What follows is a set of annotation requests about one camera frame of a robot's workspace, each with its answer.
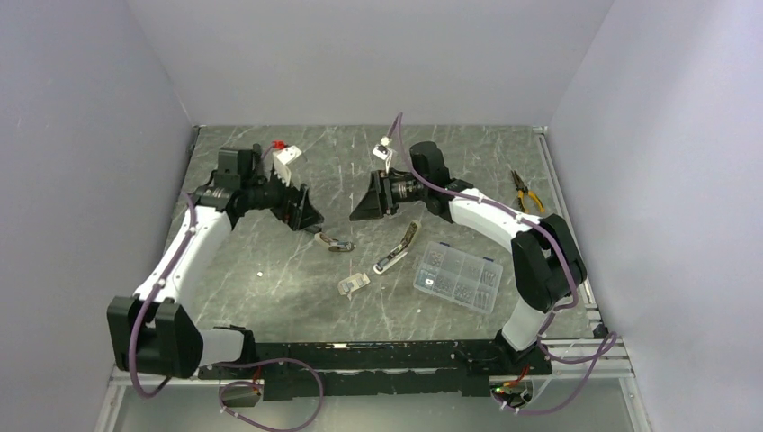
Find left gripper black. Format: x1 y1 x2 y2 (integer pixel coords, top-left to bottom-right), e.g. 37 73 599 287
242 165 324 230

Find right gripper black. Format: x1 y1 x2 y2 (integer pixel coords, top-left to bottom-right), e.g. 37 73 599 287
349 169 428 221

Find brown stapler base part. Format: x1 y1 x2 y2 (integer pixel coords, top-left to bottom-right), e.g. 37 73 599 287
314 232 355 253

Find white staple box tray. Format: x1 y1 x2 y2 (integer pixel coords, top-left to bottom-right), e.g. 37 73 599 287
337 273 370 300

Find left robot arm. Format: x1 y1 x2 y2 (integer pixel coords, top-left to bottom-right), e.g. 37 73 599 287
107 141 323 378

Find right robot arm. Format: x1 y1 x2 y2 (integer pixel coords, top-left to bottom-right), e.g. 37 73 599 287
349 141 588 374

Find clear plastic screw organizer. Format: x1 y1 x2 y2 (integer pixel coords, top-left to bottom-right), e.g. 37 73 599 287
413 242 503 314

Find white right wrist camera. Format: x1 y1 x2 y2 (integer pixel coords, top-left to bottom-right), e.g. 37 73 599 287
372 136 395 173

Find orange handled pliers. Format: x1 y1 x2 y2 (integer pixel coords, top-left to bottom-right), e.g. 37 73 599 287
510 170 545 214

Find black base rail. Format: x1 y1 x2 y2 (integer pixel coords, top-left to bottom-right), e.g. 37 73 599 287
197 337 552 401

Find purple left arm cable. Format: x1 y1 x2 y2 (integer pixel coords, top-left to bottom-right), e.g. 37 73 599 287
128 190 325 432

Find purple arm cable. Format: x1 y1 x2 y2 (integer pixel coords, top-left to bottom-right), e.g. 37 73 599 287
387 112 619 417
128 190 325 432

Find aluminium frame rail right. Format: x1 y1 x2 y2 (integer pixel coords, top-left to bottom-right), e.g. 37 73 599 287
532 125 609 340

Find aluminium frame rail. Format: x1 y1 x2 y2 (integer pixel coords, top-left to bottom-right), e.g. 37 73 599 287
532 125 609 340
138 339 634 380

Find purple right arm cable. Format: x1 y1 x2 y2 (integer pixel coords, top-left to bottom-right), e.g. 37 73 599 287
387 112 619 417

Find aluminium frame rail front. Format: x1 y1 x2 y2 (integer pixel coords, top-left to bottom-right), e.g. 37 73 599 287
138 339 634 380

